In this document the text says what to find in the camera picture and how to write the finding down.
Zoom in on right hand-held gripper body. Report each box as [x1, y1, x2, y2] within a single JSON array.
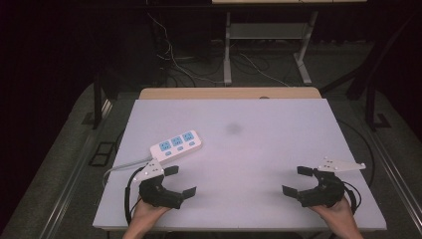
[[297, 156, 367, 209]]

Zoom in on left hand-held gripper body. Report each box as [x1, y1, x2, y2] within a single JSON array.
[[132, 158, 185, 210]]

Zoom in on person's left hand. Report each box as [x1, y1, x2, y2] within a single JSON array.
[[130, 197, 171, 231]]

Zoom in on person's right hand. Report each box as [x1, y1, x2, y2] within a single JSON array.
[[310, 196, 358, 232]]

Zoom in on white power strip blue sockets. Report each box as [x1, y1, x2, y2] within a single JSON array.
[[149, 129, 203, 164]]

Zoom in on black upright stand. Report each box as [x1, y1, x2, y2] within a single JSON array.
[[92, 64, 115, 130]]

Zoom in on black slanted stand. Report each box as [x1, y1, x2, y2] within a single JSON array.
[[319, 11, 392, 132]]

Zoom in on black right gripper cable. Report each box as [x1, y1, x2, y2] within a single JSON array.
[[341, 180, 363, 215]]

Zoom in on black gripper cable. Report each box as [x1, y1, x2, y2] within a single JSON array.
[[341, 180, 363, 215], [123, 166, 145, 227]]

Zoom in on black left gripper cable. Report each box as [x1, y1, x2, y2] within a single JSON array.
[[123, 166, 145, 227]]

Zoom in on grey power strip cable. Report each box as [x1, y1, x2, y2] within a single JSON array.
[[102, 157, 154, 187]]

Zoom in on black floor cable loop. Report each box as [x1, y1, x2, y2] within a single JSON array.
[[335, 117, 376, 187]]

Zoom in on black floor frame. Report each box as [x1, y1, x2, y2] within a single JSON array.
[[88, 141, 116, 168]]

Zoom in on metal floor rail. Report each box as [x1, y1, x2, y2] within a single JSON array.
[[363, 123, 422, 230], [39, 99, 114, 239]]

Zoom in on short white floor cable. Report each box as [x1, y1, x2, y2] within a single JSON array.
[[238, 52, 291, 88]]

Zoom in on long white floor cable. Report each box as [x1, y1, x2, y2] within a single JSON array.
[[146, 12, 227, 86]]

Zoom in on grey metal frame desk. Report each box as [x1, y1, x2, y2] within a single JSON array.
[[211, 0, 368, 87]]

